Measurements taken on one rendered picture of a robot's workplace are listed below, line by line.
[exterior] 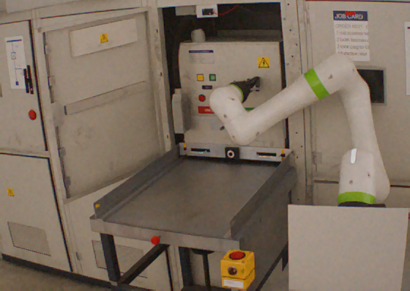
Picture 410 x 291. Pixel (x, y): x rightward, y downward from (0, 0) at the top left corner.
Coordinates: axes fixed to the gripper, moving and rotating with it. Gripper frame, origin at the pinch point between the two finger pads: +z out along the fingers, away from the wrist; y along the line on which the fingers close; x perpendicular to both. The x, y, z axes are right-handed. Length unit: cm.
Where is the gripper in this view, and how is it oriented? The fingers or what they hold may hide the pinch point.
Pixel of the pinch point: (255, 81)
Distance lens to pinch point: 244.9
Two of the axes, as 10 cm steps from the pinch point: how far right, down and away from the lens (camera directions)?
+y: 9.1, 0.4, -4.2
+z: 4.1, -3.0, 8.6
